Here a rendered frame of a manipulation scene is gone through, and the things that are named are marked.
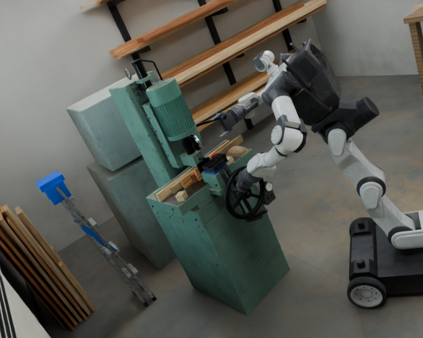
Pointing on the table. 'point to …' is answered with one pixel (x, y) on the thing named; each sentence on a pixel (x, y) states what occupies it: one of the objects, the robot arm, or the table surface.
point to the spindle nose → (188, 145)
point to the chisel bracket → (191, 158)
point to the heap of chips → (237, 151)
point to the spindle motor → (171, 109)
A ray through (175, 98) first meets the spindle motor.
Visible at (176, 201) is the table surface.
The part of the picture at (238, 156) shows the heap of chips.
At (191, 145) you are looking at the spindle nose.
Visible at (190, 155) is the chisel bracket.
